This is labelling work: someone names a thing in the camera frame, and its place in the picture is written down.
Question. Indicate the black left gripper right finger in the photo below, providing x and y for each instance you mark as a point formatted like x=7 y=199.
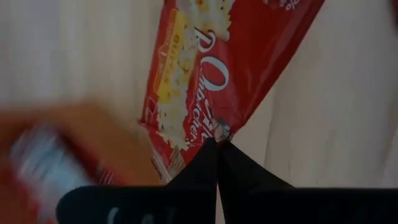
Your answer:
x=295 y=205

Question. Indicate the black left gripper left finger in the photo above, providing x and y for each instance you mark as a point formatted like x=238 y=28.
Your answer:
x=155 y=205

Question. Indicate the orange cardboard box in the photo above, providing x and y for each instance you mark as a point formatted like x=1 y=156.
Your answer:
x=109 y=140

